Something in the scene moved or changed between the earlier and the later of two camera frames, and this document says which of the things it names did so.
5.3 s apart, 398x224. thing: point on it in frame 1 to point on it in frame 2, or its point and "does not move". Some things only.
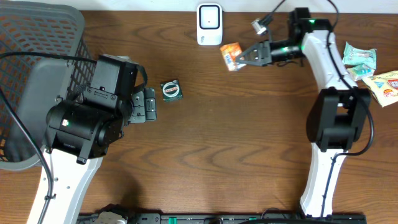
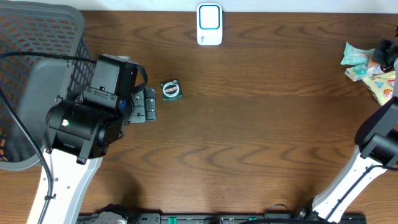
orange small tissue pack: [231, 53] to [375, 68]
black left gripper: [143, 112] does not move
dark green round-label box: [171, 91] does not move
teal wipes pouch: [354, 56] does not move
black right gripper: [260, 54] to [378, 55]
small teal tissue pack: [360, 71] does not move
